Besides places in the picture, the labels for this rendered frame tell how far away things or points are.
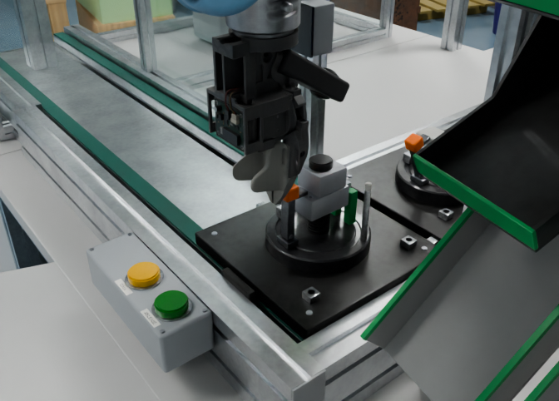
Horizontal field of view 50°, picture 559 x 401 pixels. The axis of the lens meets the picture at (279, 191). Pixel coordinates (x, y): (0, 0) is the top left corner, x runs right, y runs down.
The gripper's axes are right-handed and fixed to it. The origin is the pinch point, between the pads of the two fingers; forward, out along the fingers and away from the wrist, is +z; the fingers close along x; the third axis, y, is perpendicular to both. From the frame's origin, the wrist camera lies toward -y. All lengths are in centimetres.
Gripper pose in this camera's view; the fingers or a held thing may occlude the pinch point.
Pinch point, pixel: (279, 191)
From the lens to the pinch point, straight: 72.8
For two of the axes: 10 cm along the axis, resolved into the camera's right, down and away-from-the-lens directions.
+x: 6.2, 4.1, -6.7
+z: 0.0, 8.6, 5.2
